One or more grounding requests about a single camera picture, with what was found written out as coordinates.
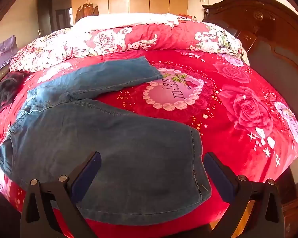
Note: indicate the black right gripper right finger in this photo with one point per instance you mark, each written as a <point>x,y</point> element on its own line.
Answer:
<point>266,218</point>

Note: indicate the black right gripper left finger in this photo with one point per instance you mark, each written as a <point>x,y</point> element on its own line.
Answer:
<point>38,218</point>

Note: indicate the blue denim jeans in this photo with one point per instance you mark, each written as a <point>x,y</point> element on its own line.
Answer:
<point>151,169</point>

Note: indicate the red rose bed blanket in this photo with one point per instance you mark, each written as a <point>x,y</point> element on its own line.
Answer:
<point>240,116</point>

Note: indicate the dark garment on bed edge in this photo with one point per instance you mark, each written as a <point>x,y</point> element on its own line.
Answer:
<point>9,87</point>

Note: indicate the purple cloth cover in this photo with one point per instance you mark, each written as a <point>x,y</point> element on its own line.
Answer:
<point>8,50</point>

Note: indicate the dark wooden headboard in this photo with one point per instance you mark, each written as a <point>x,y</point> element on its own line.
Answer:
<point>268,31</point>

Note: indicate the floral folded quilt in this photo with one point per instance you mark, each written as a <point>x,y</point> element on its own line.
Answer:
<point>94,36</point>

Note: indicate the brown hanging jacket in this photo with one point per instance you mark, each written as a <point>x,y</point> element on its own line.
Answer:
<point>86,10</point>

